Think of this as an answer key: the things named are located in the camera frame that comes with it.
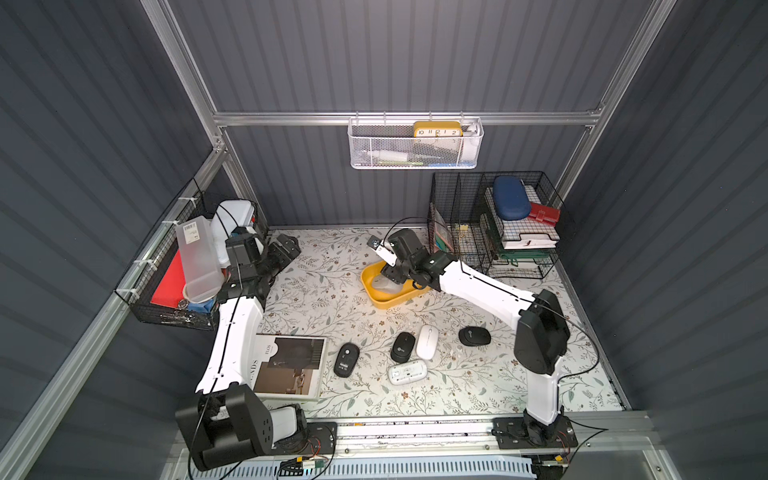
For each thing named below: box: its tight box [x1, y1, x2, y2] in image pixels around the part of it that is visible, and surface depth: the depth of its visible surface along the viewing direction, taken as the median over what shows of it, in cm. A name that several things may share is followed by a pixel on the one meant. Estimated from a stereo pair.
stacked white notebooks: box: [502, 234, 560, 250], surface depth 95 cm
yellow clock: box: [413, 121, 464, 138], surface depth 90 cm
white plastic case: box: [211, 199, 255, 268], surface depth 80 cm
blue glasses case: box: [493, 176, 531, 221], surface depth 101 cm
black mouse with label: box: [333, 342, 360, 378], surface depth 86 cm
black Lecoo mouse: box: [390, 332, 416, 364], surface depth 88 cm
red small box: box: [528, 202, 561, 227], surface depth 95 cm
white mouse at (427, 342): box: [416, 325, 439, 360], surface depth 90 cm
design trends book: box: [252, 333, 328, 401], surface depth 83 cm
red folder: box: [150, 249, 187, 308], surface depth 68 cm
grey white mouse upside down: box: [387, 360, 428, 385], surface depth 84 cm
